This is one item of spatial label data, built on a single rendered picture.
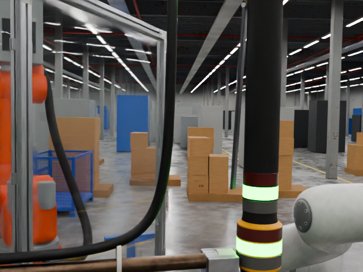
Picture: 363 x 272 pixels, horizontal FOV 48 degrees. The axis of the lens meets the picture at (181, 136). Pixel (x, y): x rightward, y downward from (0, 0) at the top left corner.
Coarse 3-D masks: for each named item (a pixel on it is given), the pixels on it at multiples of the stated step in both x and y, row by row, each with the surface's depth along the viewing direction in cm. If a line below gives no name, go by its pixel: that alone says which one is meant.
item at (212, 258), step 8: (208, 248) 39; (216, 248) 40; (224, 248) 40; (208, 256) 37; (216, 256) 37; (224, 256) 37; (232, 256) 37; (208, 264) 37; (216, 264) 37; (224, 264) 37; (232, 264) 37
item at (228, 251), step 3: (216, 249) 38; (219, 249) 38; (222, 249) 38; (225, 249) 38; (228, 249) 38; (231, 249) 38; (216, 252) 38; (219, 252) 38; (222, 252) 38; (225, 252) 38; (228, 252) 38; (231, 252) 38; (234, 252) 38
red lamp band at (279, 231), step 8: (240, 232) 38; (248, 232) 37; (256, 232) 37; (264, 232) 37; (272, 232) 37; (280, 232) 38; (248, 240) 37; (256, 240) 37; (264, 240) 37; (272, 240) 37
